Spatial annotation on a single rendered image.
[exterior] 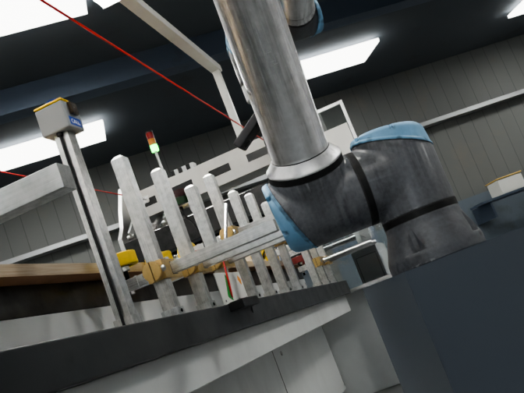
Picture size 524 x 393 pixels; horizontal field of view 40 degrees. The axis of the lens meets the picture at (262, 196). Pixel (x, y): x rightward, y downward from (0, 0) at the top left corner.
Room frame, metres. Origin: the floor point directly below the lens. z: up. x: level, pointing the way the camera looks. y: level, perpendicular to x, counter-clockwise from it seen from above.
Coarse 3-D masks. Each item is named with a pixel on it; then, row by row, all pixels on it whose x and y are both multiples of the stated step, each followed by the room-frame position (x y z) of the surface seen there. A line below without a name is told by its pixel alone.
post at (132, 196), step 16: (112, 160) 1.78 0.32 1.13; (128, 160) 1.81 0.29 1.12; (128, 176) 1.78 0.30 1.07; (128, 192) 1.78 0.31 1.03; (128, 208) 1.78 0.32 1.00; (144, 208) 1.80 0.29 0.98; (144, 224) 1.78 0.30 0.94; (144, 240) 1.78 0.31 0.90; (144, 256) 1.78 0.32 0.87; (160, 256) 1.79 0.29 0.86; (160, 288) 1.78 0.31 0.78; (176, 304) 1.79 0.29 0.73
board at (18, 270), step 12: (0, 264) 1.41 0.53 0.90; (12, 264) 1.45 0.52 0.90; (24, 264) 1.49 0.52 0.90; (36, 264) 1.54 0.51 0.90; (48, 264) 1.59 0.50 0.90; (60, 264) 1.64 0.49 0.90; (72, 264) 1.69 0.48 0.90; (84, 264) 1.75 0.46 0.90; (96, 264) 1.80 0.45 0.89; (144, 264) 2.09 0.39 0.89; (252, 264) 3.24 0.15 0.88; (0, 276) 1.40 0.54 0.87; (12, 276) 1.44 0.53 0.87; (24, 276) 1.48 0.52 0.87; (36, 276) 1.53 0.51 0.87; (48, 276) 1.59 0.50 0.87; (60, 276) 1.64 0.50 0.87; (72, 276) 1.70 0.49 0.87; (84, 276) 1.77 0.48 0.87; (96, 276) 1.84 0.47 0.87; (132, 276) 2.09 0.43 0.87
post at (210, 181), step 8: (208, 176) 2.51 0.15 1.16; (208, 184) 2.52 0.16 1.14; (216, 184) 2.53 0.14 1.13; (208, 192) 2.52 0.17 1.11; (216, 192) 2.51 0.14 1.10; (216, 200) 2.52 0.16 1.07; (216, 208) 2.52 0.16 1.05; (224, 208) 2.51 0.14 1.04; (224, 216) 2.51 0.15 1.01; (224, 224) 2.52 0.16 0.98; (240, 264) 2.52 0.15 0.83; (240, 272) 2.52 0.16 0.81; (248, 272) 2.52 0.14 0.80; (248, 280) 2.51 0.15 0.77; (248, 288) 2.52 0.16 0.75; (256, 288) 2.54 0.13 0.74
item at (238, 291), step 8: (232, 272) 2.31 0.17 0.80; (216, 280) 2.13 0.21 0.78; (224, 280) 2.20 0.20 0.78; (232, 280) 2.28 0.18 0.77; (224, 288) 2.17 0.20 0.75; (232, 288) 2.26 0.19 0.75; (240, 288) 2.34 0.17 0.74; (224, 296) 2.14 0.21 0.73; (240, 296) 2.30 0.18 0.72; (224, 304) 2.13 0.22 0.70
